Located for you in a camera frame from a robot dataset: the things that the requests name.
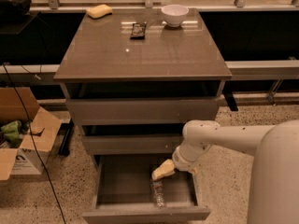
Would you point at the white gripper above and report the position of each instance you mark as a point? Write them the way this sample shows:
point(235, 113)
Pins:
point(178, 161)

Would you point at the clear plastic water bottle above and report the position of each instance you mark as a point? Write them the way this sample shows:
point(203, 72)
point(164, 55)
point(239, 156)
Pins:
point(157, 192)

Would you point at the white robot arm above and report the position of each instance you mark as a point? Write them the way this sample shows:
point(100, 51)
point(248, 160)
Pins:
point(274, 182)

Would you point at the grey open bottom drawer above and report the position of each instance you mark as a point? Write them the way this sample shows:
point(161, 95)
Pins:
point(123, 193)

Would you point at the grey middle drawer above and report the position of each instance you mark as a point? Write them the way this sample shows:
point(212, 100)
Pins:
point(131, 144)

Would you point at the grey top drawer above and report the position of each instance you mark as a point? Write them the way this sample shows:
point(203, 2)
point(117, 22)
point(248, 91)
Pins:
point(129, 111)

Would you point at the grey drawer cabinet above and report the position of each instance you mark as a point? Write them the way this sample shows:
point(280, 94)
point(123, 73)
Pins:
point(104, 63)

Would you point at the black table leg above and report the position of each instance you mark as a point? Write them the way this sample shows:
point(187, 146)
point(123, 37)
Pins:
point(65, 131)

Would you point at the small black snack packet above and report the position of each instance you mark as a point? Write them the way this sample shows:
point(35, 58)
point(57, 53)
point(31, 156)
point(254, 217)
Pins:
point(138, 31)

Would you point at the white ceramic bowl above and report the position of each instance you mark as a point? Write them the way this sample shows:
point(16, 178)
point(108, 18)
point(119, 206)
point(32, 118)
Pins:
point(174, 15)

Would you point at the green cloth in box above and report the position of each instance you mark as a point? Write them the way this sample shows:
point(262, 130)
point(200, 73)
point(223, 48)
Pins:
point(11, 133)

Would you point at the open cardboard box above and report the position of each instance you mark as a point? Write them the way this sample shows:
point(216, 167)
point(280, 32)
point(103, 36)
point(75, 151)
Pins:
point(39, 129)

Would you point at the yellow sponge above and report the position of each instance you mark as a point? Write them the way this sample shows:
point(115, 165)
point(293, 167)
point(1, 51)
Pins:
point(99, 11)

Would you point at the black device on shelf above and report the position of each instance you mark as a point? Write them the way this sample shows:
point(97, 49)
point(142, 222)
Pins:
point(12, 8)

